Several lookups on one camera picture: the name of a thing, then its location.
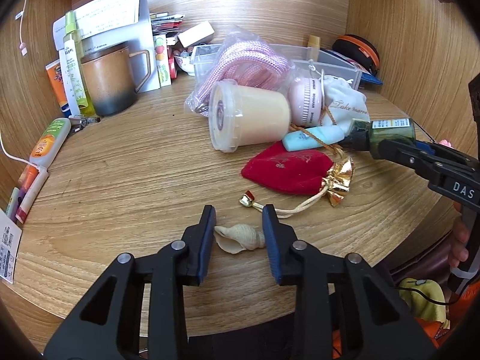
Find yellow small lotion bottle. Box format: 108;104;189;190
307;35;321;62

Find white barcode label card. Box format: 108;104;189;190
0;211;22;284

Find beige spiral seashell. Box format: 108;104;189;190
214;223;265;254

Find blue patterned pencil pouch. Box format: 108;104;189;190
321;49;383;86

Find green glass bottle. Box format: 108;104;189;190
338;118;416;158

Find light blue eraser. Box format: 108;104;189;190
282;125;345;152

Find clear plastic storage bin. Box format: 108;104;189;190
190;44;362;90

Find small white cardboard box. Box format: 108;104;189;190
177;21;215;48

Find red white tube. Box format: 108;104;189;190
16;166;49;224

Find white cloth drawstring bag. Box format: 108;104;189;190
320;75;370;132

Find translucent lidded plastic cup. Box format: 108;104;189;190
208;80;291;153

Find red velvet drawstring pouch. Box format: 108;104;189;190
241;141;355;219

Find person right hand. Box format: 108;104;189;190
448;216;470;268

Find white bowl of trinkets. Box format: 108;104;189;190
173;46;194;77

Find stack of booklets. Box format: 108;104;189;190
150;11;184;35

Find fruit print narrow box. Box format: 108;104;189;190
154;34;172;87

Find black orange zip case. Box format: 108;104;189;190
332;34;380;76

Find orange box at left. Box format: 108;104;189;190
45;59;71;118

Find metal keys and clips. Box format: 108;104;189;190
69;115;101;134

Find orange white tube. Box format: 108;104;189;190
29;118;72;169

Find white charging cable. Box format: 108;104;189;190
0;128;50;175

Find brown ceramic mug with lid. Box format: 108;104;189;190
80;41;151;117

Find white paper box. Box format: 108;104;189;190
73;0;160;92

